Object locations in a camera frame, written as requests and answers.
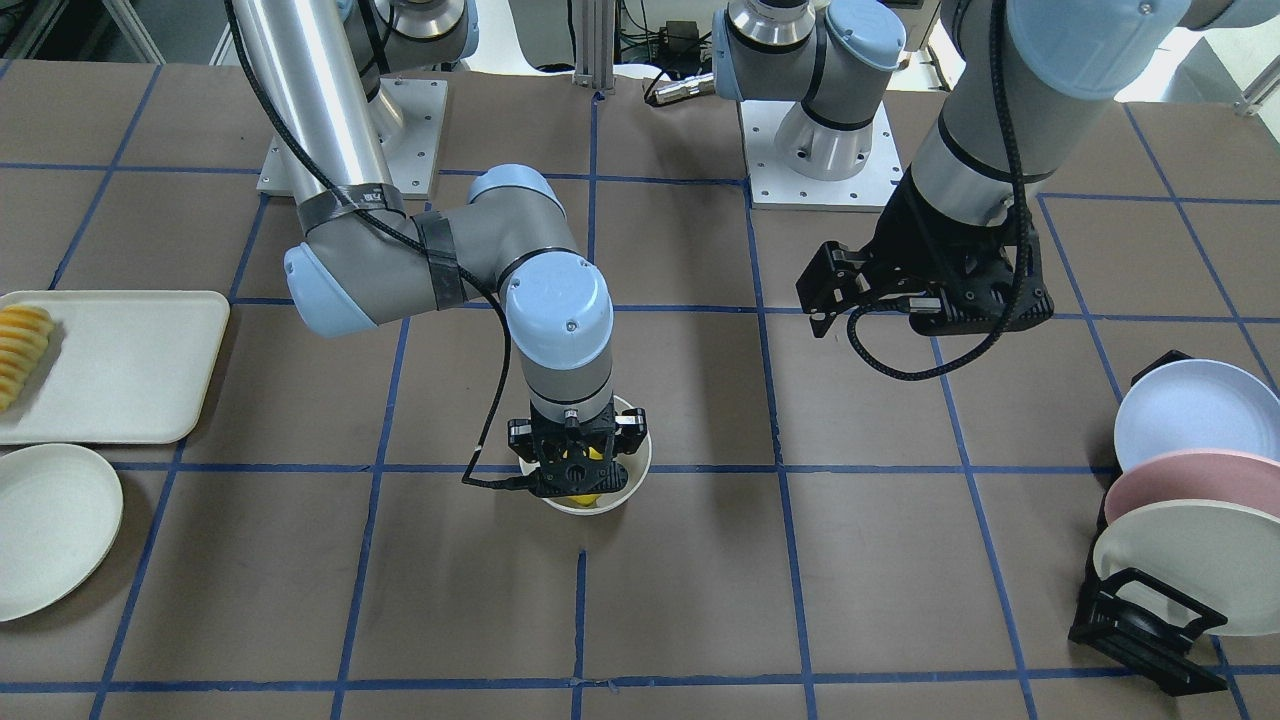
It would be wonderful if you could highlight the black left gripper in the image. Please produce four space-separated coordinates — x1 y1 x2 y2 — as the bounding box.
796 176 1018 338

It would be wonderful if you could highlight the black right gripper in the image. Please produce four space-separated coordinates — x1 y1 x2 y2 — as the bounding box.
507 395 649 498

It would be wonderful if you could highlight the yellow lemon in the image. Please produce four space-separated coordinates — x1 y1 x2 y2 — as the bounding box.
561 450 605 507

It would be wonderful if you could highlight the white ceramic bowl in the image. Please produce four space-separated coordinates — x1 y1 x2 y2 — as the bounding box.
518 395 653 518

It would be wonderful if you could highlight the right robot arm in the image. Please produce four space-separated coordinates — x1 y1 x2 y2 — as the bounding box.
224 1 648 498

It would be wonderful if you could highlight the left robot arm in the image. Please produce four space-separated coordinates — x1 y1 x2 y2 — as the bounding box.
712 1 1190 337

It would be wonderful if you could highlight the light blue plate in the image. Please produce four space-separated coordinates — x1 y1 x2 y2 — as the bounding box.
1114 359 1279 470

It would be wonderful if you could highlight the pink plate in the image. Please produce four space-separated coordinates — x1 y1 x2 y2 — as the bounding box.
1103 448 1279 521

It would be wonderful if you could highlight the black dish rack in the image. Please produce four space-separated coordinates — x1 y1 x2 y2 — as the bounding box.
1069 354 1226 697

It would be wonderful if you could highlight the white rectangular tray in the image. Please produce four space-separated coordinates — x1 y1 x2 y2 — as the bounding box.
1 290 230 446

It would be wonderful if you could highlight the cream plate in rack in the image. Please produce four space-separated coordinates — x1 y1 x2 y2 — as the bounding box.
1092 500 1279 635

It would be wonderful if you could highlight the cream round plate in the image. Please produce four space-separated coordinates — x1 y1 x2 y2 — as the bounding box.
1 443 124 623

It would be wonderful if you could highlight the sliced orange toy food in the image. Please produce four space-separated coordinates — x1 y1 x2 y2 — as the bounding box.
1 304 55 413

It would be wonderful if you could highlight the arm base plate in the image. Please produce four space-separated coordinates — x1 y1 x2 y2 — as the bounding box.
256 78 449 201
739 100 904 213

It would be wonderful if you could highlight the aluminium frame post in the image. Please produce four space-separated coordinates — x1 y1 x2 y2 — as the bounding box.
570 0 617 97

